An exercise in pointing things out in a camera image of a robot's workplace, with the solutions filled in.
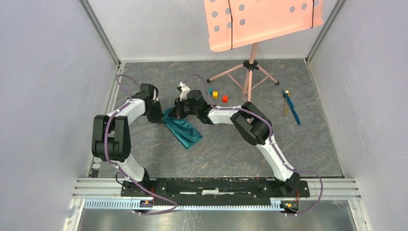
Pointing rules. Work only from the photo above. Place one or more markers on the gold spoon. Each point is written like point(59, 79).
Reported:
point(287, 93)

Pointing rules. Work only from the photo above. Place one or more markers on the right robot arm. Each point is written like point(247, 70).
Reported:
point(253, 125)

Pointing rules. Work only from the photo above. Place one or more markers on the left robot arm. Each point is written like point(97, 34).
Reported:
point(111, 139)

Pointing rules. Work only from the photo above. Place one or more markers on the teal cloth napkin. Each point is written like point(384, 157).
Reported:
point(185, 133)

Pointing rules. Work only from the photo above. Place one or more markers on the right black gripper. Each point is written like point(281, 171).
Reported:
point(176, 111)

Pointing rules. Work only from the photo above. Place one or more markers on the red cube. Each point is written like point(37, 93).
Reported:
point(225, 99)

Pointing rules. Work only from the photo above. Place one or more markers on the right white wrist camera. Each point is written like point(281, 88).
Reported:
point(184, 90)

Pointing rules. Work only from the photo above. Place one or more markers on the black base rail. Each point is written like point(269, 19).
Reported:
point(215, 194)

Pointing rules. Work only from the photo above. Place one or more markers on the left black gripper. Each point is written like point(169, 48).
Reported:
point(158, 119)

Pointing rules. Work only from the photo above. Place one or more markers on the pink music stand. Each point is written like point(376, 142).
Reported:
point(237, 23)

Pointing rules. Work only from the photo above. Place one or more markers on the blue handled utensil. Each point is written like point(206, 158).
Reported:
point(291, 106)

